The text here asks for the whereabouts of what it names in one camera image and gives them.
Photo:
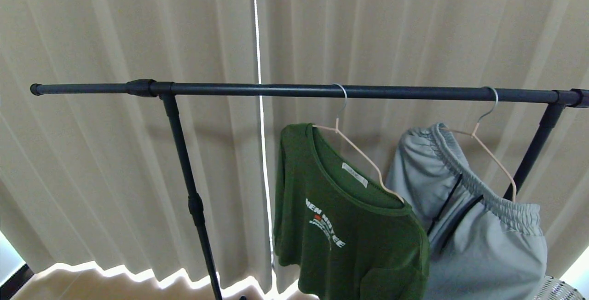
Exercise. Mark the pink clothes hanger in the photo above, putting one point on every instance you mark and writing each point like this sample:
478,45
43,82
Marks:
363,155
495,159

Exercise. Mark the green shirt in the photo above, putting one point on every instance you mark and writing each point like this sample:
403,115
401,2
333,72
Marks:
345,235

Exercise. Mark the pale grey shorts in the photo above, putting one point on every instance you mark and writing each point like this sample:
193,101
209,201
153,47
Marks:
483,245

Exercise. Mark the black clothes rack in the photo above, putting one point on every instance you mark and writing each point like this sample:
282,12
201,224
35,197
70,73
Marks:
299,90

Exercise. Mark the white laundry basket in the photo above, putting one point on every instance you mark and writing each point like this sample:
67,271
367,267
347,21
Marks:
557,290

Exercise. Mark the beige curtain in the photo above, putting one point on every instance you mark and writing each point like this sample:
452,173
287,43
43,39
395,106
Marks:
138,24

